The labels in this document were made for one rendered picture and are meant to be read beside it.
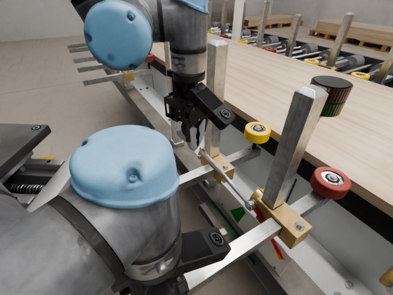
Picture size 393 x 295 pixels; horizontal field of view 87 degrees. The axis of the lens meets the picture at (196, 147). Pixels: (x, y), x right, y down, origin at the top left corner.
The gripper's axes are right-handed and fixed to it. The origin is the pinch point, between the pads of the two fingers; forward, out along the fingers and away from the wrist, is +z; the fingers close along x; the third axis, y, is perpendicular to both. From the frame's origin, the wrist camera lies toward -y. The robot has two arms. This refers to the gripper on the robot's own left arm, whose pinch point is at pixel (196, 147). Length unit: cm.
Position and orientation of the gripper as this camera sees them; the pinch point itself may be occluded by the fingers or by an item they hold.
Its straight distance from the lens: 56.6
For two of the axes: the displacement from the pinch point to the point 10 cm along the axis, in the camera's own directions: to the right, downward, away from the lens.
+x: -6.3, 4.8, -6.1
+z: 0.0, 7.8, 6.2
